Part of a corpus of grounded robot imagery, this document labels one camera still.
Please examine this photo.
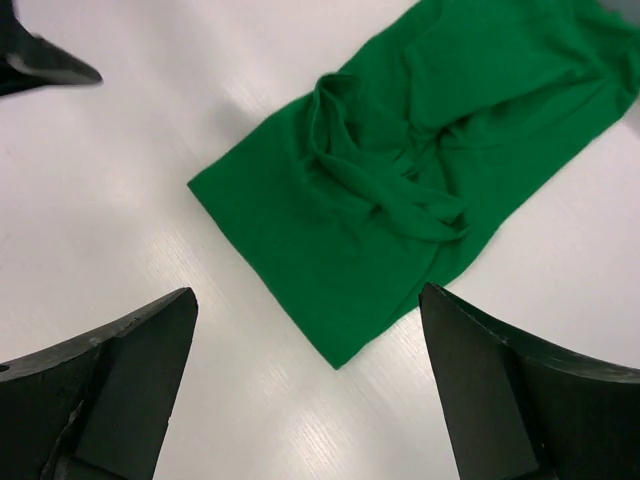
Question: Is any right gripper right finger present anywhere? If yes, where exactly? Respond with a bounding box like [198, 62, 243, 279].
[419, 283, 639, 480]

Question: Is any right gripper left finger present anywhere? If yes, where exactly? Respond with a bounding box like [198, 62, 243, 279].
[1, 288, 198, 479]

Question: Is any green t shirt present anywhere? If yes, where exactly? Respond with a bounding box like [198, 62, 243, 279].
[188, 1, 639, 368]

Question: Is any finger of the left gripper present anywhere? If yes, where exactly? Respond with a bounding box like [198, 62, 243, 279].
[1, 0, 103, 97]

